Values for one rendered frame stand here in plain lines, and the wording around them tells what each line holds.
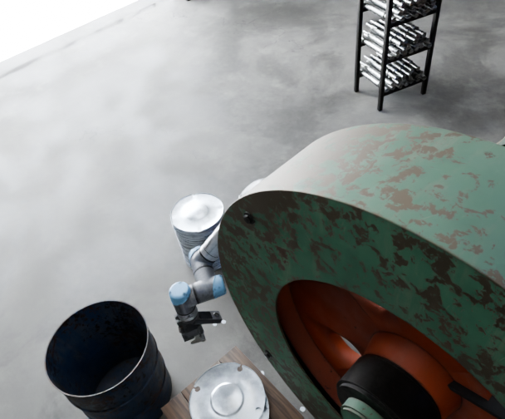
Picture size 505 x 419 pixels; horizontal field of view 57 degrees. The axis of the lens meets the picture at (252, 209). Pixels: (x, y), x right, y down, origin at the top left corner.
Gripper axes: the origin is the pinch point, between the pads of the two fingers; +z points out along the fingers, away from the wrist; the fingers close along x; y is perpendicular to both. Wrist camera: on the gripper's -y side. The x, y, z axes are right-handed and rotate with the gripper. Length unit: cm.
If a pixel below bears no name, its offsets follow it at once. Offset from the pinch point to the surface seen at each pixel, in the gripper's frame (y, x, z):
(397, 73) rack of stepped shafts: -195, -152, 20
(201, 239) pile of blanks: -16, -66, 17
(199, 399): 9.7, 18.2, 9.1
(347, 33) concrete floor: -225, -275, 46
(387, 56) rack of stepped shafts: -183, -150, 2
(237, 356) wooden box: -10.0, 7.1, 11.1
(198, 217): -19, -76, 10
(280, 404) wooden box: -17.7, 32.0, 11.3
